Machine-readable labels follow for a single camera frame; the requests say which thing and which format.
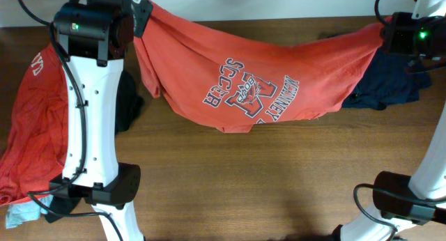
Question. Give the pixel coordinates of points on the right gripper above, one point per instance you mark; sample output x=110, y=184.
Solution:
x=391, y=34

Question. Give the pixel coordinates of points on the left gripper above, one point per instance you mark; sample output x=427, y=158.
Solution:
x=143, y=14

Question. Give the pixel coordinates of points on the orange soccer t-shirt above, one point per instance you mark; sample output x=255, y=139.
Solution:
x=231, y=83

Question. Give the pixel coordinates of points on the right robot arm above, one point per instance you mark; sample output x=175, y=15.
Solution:
x=396, y=202

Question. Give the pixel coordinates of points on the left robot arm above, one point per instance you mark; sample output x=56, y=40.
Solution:
x=91, y=38

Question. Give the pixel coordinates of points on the folded navy blue garment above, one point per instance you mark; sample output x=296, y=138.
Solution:
x=388, y=81

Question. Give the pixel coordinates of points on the black garment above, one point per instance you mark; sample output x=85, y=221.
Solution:
x=128, y=108

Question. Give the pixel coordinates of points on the red mesh jersey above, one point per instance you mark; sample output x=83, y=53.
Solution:
x=37, y=143

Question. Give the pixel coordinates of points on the light blue garment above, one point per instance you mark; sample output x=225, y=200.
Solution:
x=19, y=213

